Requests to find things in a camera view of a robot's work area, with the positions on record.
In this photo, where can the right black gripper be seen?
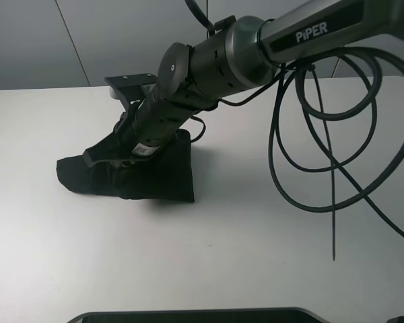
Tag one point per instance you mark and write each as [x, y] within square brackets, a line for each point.
[141, 133]

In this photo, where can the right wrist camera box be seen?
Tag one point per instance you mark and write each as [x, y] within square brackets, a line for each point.
[131, 90]

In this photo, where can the black robot base front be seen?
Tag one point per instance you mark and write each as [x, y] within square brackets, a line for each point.
[228, 315]

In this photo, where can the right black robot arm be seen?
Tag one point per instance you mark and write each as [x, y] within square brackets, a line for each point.
[240, 54]

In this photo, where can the black printed t-shirt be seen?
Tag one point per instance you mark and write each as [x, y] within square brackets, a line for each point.
[168, 176]

